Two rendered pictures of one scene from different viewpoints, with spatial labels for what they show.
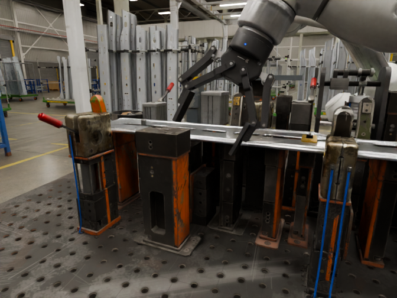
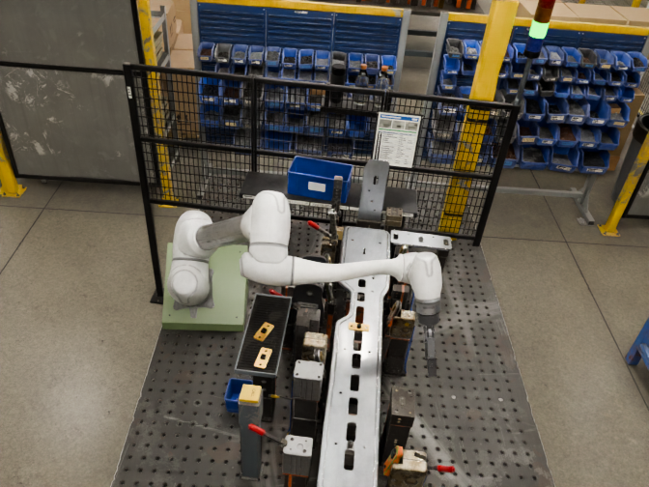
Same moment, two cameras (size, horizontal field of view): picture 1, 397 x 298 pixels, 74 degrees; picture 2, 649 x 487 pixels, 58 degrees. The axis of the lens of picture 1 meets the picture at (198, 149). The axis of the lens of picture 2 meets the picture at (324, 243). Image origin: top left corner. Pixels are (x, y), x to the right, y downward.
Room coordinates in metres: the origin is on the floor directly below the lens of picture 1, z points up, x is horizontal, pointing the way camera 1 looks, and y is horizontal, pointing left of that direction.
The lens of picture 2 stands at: (1.43, 1.16, 2.70)
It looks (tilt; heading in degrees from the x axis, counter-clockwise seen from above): 38 degrees down; 249
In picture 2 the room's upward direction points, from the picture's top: 5 degrees clockwise
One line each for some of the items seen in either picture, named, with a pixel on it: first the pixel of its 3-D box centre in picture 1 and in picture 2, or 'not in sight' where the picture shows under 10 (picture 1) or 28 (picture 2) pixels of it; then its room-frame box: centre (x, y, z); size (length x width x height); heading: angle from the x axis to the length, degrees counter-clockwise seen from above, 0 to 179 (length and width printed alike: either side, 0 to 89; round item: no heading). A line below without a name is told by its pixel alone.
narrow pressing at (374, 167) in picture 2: not in sight; (373, 190); (0.39, -0.96, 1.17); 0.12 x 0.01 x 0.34; 156
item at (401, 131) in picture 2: not in sight; (395, 139); (0.20, -1.19, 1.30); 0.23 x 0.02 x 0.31; 156
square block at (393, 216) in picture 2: not in sight; (389, 240); (0.28, -0.92, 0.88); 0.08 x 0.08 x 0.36; 66
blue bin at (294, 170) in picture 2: not in sight; (320, 179); (0.57, -1.22, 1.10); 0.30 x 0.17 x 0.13; 151
